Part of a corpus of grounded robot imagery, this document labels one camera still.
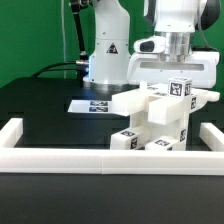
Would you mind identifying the white chair back frame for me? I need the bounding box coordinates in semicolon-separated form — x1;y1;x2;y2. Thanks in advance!
111;82;220;127

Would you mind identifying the black raised platform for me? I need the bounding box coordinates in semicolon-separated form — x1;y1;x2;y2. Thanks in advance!
0;77;224;121

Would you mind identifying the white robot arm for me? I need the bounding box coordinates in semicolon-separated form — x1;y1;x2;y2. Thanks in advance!
70;0;221;91

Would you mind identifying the white tagged cube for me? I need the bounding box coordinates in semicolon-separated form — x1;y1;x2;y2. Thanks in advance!
168;77;192;98

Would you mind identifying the black cable bundle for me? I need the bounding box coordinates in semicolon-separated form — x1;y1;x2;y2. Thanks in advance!
31;60;88;80

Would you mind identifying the white U-shaped boundary fence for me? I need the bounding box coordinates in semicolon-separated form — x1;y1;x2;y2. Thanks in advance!
0;118;224;176

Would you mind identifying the white chair seat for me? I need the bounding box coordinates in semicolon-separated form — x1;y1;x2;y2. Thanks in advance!
130;112;189;151

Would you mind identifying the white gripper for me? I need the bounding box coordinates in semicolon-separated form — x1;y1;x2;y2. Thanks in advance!
127;36;220;88

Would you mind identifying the white flat tag board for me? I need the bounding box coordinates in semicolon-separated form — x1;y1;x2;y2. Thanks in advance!
68;100;111;114

